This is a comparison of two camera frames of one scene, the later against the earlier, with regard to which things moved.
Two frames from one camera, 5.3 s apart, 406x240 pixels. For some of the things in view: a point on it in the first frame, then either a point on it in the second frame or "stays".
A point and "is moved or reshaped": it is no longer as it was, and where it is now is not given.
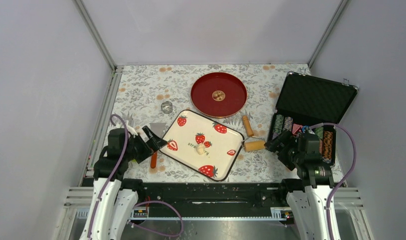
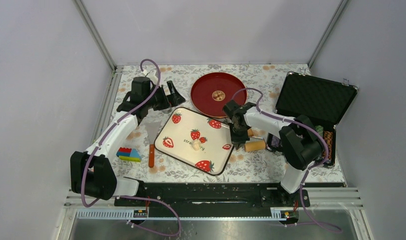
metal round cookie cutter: [166, 107] stays
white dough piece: [200, 149] is moved or reshaped
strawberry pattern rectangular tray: [203, 144] is moved or reshaped
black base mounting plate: [213, 200] stays
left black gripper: [155, 143] -> [170, 100]
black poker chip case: [307, 100] stays
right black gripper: [288, 140] -> [238, 142]
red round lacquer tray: [219, 95] stays
